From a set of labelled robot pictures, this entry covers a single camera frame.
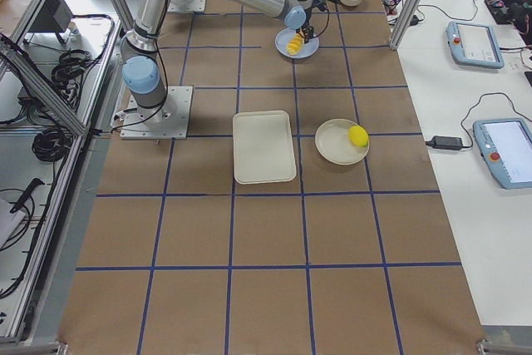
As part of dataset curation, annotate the blue teach pendant near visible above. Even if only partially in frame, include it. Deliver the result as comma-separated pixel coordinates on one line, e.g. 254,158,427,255
473,118,531,190

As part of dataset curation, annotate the white round plate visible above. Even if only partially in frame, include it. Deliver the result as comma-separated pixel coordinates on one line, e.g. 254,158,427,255
315,119,370,165

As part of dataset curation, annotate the white rectangular tray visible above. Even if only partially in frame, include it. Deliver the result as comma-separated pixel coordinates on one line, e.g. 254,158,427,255
233,110,297,185

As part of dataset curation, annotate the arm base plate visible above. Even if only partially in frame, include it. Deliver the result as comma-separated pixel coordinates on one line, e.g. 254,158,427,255
167,0,206,13
120,86,193,140

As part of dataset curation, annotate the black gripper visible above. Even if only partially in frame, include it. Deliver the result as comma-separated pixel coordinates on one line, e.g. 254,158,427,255
297,4,314,43

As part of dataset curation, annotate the yellow lemon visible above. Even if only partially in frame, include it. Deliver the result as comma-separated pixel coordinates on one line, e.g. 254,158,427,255
347,125,369,147

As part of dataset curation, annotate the blue teach pendant far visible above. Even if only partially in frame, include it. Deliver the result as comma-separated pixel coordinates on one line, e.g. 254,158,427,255
446,21,505,69

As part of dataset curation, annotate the striped orange bread roll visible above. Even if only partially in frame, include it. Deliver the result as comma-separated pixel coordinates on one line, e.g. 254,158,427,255
285,32,305,56

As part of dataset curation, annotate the light blue plate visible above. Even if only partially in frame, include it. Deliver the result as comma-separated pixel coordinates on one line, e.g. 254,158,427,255
275,28,319,59

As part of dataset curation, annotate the blue teach pendant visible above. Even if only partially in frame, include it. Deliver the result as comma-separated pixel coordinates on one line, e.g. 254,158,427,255
446,21,505,69
473,118,531,190

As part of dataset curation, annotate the black power brick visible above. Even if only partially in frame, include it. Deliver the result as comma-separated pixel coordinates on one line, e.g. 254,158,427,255
425,136,463,150

